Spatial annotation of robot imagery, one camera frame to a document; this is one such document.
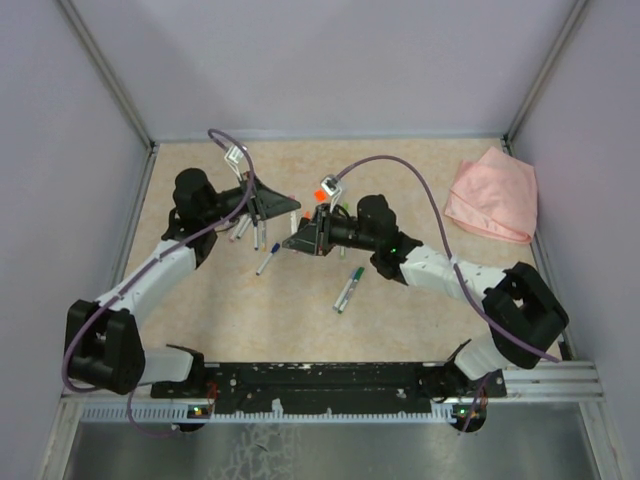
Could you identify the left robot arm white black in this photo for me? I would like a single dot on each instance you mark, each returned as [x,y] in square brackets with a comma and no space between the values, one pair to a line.
[103,347]

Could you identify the pink cap paint marker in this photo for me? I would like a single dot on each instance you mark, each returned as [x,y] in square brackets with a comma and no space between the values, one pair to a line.
[293,222]

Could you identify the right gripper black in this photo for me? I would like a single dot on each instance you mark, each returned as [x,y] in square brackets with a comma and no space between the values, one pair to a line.
[316,236]

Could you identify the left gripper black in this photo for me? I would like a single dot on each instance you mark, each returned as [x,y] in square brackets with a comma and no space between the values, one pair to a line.
[265,202]

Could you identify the grey slotted cable duct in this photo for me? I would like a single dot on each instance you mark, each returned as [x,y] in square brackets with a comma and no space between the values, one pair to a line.
[185,413]

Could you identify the pink cloth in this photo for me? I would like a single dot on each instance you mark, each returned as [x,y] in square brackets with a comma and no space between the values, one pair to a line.
[495,197]

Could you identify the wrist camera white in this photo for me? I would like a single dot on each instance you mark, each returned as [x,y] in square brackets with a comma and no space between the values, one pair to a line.
[233,157]
[333,187]

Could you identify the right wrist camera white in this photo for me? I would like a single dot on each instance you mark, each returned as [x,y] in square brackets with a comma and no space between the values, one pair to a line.
[333,187]

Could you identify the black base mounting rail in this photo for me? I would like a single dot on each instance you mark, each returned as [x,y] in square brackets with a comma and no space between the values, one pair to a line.
[318,388]

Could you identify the dark green cap marker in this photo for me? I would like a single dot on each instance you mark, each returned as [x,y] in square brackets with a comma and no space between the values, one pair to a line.
[354,282]

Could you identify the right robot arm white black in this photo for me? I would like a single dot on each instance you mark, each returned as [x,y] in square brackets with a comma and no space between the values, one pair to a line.
[524,316]

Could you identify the lilac cap paint marker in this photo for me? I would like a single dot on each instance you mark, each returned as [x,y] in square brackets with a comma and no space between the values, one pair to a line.
[343,292]

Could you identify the blue cap white marker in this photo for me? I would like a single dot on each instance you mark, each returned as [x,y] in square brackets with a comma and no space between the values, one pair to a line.
[275,248]

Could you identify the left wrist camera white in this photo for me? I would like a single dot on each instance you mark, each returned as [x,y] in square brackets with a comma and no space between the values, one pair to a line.
[233,157]

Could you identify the black cap white marker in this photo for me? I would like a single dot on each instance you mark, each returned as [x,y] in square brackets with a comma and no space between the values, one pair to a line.
[247,223]

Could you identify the orange highlighter cap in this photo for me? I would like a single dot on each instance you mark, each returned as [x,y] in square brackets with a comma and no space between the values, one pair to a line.
[320,196]

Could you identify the small blue cap marker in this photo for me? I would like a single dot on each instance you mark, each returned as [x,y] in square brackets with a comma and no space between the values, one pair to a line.
[256,236]

